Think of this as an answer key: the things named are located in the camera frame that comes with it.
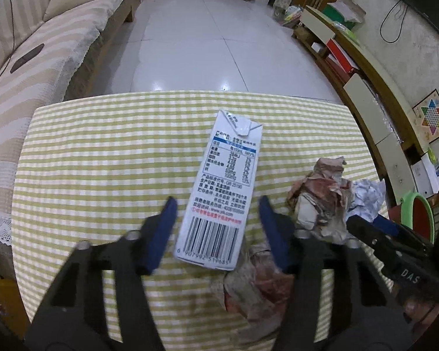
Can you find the beige striped sofa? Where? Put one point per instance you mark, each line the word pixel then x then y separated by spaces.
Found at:
pixel 40 91

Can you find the reddish crumpled paper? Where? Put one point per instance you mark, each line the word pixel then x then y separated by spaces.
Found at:
pixel 256 285
pixel 320 197

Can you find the red bucket with green rim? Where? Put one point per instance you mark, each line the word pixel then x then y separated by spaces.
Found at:
pixel 409 199

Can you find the small green packet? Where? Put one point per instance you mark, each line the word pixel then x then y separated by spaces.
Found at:
pixel 432 155

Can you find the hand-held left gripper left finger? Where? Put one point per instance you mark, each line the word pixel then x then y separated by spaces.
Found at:
pixel 161 234

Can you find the cream wooden tv cabinet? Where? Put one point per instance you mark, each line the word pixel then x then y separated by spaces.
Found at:
pixel 369 91

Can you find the white paper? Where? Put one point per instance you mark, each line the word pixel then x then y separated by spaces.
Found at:
pixel 369 197

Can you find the red folders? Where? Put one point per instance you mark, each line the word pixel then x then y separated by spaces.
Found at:
pixel 340 55

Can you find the white milk carton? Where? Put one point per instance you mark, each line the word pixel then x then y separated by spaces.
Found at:
pixel 223 175

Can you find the brown cardboard box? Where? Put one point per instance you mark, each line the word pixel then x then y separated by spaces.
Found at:
pixel 2 307

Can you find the stack of children's books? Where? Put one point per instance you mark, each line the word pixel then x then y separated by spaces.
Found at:
pixel 289 14

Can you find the chinese checkers board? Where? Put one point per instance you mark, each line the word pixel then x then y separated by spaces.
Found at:
pixel 433 115

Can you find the green striped tablecloth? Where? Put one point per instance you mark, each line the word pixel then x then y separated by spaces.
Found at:
pixel 95 153

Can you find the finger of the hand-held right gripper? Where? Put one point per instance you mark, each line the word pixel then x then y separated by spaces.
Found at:
pixel 369 237
pixel 398 232

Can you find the person's right hand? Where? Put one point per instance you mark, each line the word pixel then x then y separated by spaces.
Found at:
pixel 422 309

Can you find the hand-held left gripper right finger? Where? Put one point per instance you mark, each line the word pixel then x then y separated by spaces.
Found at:
pixel 276 234

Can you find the dark flat remote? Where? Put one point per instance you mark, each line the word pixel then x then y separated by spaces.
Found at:
pixel 27 57

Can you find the white cardboard box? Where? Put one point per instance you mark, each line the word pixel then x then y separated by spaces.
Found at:
pixel 424 177

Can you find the green box with papers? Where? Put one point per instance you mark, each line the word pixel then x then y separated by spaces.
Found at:
pixel 345 12

